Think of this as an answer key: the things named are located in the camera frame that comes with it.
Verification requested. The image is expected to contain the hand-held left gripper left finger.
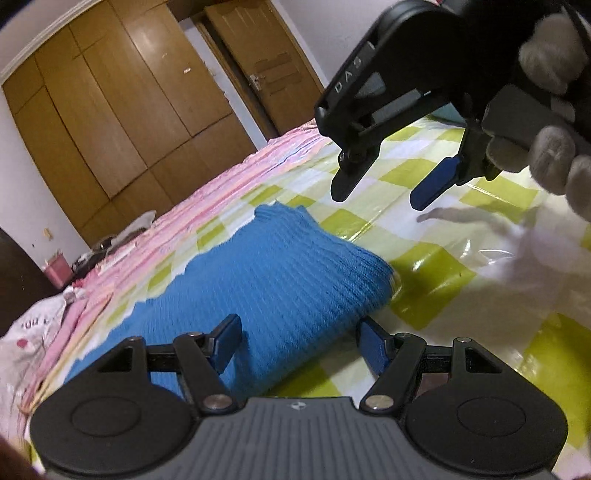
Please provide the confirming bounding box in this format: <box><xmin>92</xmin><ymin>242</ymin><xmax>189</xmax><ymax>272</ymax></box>
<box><xmin>97</xmin><ymin>314</ymin><xmax>243</xmax><ymax>412</ymax></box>

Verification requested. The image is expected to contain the dark wooden headboard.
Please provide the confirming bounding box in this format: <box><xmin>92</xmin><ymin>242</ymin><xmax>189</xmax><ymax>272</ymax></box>
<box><xmin>0</xmin><ymin>226</ymin><xmax>58</xmax><ymax>337</ymax></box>

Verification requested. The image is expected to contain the person's right hand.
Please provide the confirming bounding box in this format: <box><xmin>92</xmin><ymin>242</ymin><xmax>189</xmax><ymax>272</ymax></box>
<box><xmin>487</xmin><ymin>13</ymin><xmax>591</xmax><ymax>217</ymax></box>

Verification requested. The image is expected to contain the pink plastic basket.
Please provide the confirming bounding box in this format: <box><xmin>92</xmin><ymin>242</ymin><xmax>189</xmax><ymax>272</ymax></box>
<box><xmin>41</xmin><ymin>251</ymin><xmax>71</xmax><ymax>291</ymax></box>

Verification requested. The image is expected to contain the blue knitted sweater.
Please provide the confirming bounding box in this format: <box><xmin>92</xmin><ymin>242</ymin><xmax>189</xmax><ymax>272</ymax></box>
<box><xmin>65</xmin><ymin>203</ymin><xmax>399</xmax><ymax>402</ymax></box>

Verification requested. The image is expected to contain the wooden door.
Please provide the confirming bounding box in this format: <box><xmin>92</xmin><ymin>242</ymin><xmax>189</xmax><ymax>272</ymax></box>
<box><xmin>203</xmin><ymin>0</ymin><xmax>326</xmax><ymax>139</ymax></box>

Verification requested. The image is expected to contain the wooden wardrobe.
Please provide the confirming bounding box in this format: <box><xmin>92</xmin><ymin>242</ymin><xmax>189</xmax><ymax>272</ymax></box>
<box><xmin>2</xmin><ymin>0</ymin><xmax>262</xmax><ymax>252</ymax></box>

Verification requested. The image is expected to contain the dark nightstand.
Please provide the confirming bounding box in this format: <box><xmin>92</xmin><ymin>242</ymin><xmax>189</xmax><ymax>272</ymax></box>
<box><xmin>71</xmin><ymin>233</ymin><xmax>121</xmax><ymax>273</ymax></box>

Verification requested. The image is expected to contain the folded grey cloth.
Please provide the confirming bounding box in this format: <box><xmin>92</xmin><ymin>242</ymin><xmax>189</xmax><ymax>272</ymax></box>
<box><xmin>108</xmin><ymin>210</ymin><xmax>158</xmax><ymax>247</ymax></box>

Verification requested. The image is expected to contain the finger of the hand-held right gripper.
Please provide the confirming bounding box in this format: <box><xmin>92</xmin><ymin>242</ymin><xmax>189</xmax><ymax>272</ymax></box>
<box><xmin>314</xmin><ymin>41</ymin><xmax>451</xmax><ymax>204</ymax></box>
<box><xmin>410</xmin><ymin>121</ymin><xmax>502</xmax><ymax>212</ymax></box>

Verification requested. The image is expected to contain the checked and striped blanket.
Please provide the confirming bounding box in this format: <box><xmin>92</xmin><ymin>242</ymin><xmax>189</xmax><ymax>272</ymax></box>
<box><xmin>0</xmin><ymin>111</ymin><xmax>591</xmax><ymax>480</ymax></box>

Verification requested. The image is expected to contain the grey dotted pillow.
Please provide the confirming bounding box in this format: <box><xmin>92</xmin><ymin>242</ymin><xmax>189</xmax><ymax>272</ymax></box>
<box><xmin>0</xmin><ymin>295</ymin><xmax>88</xmax><ymax>416</ymax></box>

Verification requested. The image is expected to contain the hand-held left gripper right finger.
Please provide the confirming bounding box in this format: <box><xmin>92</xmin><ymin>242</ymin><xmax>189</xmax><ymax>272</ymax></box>
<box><xmin>359</xmin><ymin>318</ymin><xmax>504</xmax><ymax>414</ymax></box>

